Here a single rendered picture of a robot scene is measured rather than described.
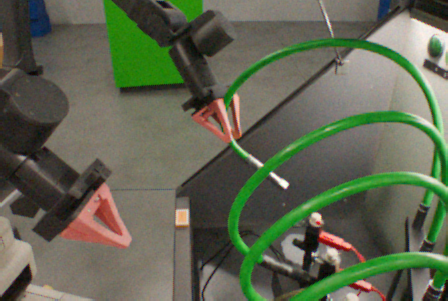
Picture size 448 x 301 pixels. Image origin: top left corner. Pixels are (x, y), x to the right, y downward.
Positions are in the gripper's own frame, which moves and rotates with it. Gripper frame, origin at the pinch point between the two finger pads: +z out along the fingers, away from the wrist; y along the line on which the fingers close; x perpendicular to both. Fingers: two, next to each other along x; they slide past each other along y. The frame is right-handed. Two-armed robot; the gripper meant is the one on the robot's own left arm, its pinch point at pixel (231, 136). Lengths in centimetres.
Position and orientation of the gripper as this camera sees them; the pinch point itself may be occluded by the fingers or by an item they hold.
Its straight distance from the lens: 66.6
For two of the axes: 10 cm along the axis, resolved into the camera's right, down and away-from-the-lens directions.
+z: 4.8, 8.7, -0.9
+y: 5.6, -2.3, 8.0
